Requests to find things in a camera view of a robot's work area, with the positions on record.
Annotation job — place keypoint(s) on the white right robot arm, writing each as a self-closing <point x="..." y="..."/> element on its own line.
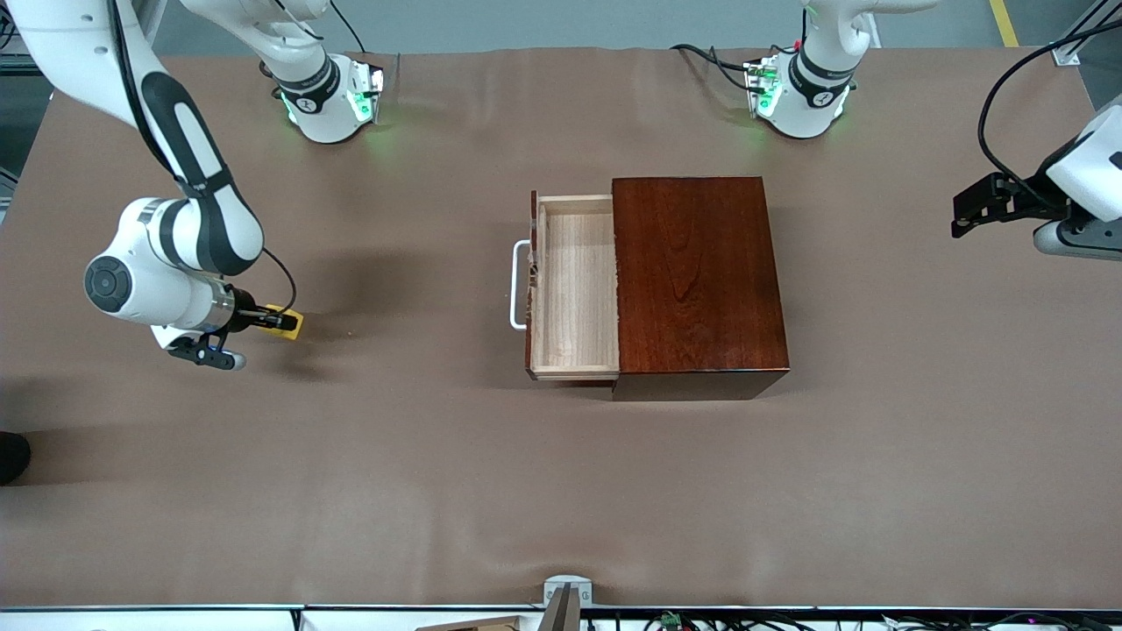
<point x="149" y="280"/>

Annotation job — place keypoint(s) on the green terminal connector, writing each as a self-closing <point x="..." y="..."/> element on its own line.
<point x="671" y="620"/>

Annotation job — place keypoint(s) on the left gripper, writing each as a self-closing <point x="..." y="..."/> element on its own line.
<point x="1022" y="202"/>

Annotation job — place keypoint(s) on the brown cardboard piece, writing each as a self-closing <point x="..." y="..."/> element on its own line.
<point x="482" y="625"/>

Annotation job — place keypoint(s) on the aluminium frame profile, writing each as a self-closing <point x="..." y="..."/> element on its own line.
<point x="1074" y="48"/>

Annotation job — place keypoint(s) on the dark wooden cabinet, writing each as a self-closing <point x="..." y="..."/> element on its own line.
<point x="701" y="289"/>

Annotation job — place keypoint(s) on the yellow floor tape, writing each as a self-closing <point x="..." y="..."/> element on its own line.
<point x="1004" y="22"/>

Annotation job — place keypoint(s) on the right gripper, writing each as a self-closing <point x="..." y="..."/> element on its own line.
<point x="243" y="315"/>

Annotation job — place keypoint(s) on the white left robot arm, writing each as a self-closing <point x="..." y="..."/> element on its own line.
<point x="806" y="114"/>

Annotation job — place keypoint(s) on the yellow block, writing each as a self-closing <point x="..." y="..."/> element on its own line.
<point x="294" y="336"/>

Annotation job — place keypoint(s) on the black shoe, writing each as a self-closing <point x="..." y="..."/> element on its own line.
<point x="10" y="457"/>

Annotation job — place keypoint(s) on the brown table cover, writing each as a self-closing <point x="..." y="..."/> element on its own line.
<point x="394" y="456"/>

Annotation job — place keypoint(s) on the grey metal bracket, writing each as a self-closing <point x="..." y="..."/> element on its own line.
<point x="561" y="583"/>

